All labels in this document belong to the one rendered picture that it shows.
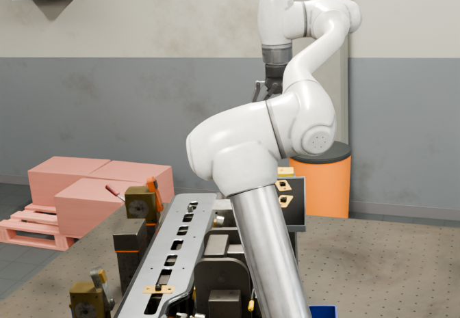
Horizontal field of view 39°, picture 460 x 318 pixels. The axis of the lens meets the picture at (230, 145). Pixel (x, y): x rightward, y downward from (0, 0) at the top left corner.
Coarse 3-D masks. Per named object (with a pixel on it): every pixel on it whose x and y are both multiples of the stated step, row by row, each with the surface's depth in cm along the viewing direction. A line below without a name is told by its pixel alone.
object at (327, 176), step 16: (336, 144) 407; (304, 160) 386; (320, 160) 383; (336, 160) 384; (320, 176) 387; (336, 176) 388; (320, 192) 390; (336, 192) 392; (320, 208) 394; (336, 208) 396
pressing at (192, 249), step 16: (176, 208) 230; (208, 208) 229; (160, 224) 219; (176, 224) 217; (192, 224) 216; (208, 224) 215; (160, 240) 206; (176, 240) 206; (192, 240) 205; (144, 256) 197; (160, 256) 196; (192, 256) 194; (144, 272) 187; (160, 272) 186; (176, 272) 186; (192, 272) 184; (128, 288) 180; (176, 288) 177; (192, 288) 177; (128, 304) 171; (144, 304) 170; (160, 304) 170
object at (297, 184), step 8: (288, 184) 202; (296, 184) 202; (280, 192) 196; (288, 192) 196; (296, 192) 195; (296, 200) 189; (288, 208) 184; (296, 208) 184; (288, 216) 179; (296, 216) 179; (304, 216) 179; (288, 224) 174; (296, 224) 174; (304, 224) 173
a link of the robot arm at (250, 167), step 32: (224, 128) 134; (256, 128) 132; (192, 160) 136; (224, 160) 133; (256, 160) 132; (224, 192) 136; (256, 192) 133; (256, 224) 133; (256, 256) 133; (288, 256) 133; (256, 288) 134; (288, 288) 131
